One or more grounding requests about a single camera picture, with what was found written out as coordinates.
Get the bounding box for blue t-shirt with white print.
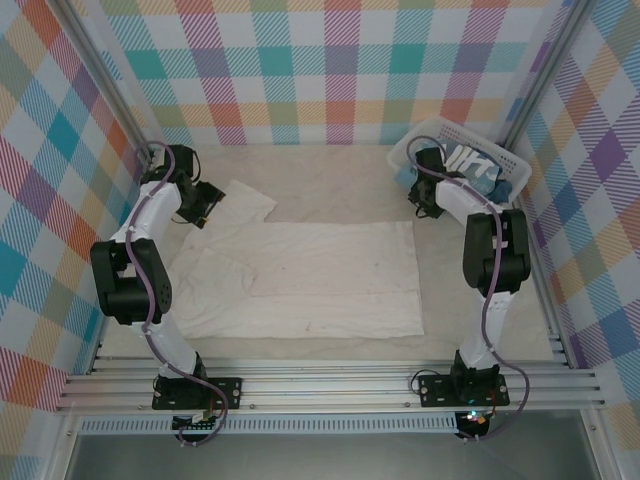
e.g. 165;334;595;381
397;139;504;201

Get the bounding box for white plastic basket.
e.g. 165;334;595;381
386;117;532;210

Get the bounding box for small circuit board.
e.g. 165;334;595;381
171;408;222;434
457;408;491;437

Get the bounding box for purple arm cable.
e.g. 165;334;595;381
124;141;230;448
405;134;531;444

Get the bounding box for aluminium frame post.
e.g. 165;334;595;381
58;0;154;171
497;0;591;151

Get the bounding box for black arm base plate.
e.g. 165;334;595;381
151;375;245;412
417;372;509;409

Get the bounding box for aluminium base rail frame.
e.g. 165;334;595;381
53;339;607;417

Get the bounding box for white slotted cable duct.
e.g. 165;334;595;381
78;411;459;436

